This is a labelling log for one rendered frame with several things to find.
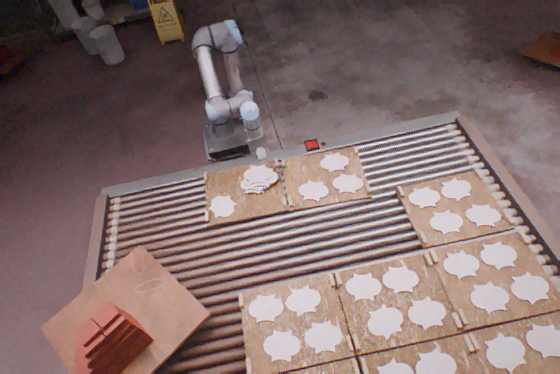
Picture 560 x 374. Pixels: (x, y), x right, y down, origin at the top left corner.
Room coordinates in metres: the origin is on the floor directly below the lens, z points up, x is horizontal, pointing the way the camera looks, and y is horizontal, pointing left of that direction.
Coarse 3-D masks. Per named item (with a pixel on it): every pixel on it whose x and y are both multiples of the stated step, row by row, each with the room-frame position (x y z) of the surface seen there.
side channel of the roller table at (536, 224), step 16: (464, 128) 1.45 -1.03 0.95; (480, 144) 1.32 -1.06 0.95; (480, 160) 1.25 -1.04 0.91; (496, 160) 1.20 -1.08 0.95; (496, 176) 1.11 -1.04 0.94; (512, 192) 0.99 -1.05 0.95; (528, 208) 0.89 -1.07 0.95; (528, 224) 0.83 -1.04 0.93; (544, 224) 0.80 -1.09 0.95; (544, 240) 0.73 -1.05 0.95
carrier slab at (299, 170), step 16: (288, 160) 1.49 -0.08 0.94; (304, 160) 1.47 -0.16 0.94; (320, 160) 1.44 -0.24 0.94; (352, 160) 1.40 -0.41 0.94; (288, 176) 1.38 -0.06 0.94; (304, 176) 1.35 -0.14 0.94; (320, 176) 1.33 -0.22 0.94; (336, 176) 1.31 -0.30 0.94; (288, 192) 1.27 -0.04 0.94; (336, 192) 1.21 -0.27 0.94; (304, 208) 1.15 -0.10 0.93
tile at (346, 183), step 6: (342, 174) 1.31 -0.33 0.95; (354, 174) 1.29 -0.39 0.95; (336, 180) 1.28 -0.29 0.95; (342, 180) 1.27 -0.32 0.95; (348, 180) 1.26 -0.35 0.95; (354, 180) 1.25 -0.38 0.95; (360, 180) 1.24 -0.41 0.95; (336, 186) 1.24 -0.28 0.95; (342, 186) 1.23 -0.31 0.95; (348, 186) 1.22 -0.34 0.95; (354, 186) 1.21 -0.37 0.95; (360, 186) 1.21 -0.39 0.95; (342, 192) 1.20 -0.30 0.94; (348, 192) 1.19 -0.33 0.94; (354, 192) 1.18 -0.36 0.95
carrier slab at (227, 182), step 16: (208, 176) 1.49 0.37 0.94; (224, 176) 1.47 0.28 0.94; (240, 176) 1.44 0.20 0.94; (208, 192) 1.38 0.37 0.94; (224, 192) 1.35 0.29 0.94; (240, 192) 1.33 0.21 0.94; (272, 192) 1.29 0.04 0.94; (240, 208) 1.23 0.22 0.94; (256, 208) 1.21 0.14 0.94; (272, 208) 1.19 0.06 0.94; (208, 224) 1.17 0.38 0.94
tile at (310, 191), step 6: (306, 186) 1.28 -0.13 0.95; (312, 186) 1.27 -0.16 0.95; (318, 186) 1.26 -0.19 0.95; (324, 186) 1.25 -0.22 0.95; (300, 192) 1.25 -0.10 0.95; (306, 192) 1.24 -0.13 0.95; (312, 192) 1.23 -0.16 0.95; (318, 192) 1.22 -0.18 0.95; (324, 192) 1.22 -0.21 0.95; (306, 198) 1.20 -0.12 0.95; (312, 198) 1.19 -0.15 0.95; (318, 198) 1.19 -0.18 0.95
